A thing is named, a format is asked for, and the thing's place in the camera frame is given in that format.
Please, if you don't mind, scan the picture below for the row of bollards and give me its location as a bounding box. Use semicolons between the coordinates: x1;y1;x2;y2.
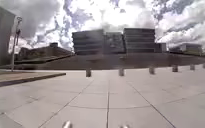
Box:
85;62;205;78

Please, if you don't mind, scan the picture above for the dark layered block building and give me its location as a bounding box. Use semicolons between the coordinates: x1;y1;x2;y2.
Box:
71;27;168;56

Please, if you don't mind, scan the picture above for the grey stone slab plaza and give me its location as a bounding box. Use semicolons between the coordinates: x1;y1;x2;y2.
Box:
0;64;205;128

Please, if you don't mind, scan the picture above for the low dark building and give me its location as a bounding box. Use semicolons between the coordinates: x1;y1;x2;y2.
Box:
16;42;74;63

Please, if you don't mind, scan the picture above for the low flat building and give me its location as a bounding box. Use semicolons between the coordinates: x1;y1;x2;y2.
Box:
169;42;204;55

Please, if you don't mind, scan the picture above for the raised bed with kerb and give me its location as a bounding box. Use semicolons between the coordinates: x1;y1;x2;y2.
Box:
0;68;67;89

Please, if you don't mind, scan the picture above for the lamp pole with sign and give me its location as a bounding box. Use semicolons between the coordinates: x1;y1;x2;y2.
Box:
8;16;23;73

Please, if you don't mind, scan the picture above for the tall grey building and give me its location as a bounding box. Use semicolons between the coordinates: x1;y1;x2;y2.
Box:
0;6;17;67

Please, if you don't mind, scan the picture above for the long dark wall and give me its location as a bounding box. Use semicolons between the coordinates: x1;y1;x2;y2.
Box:
0;52;205;71

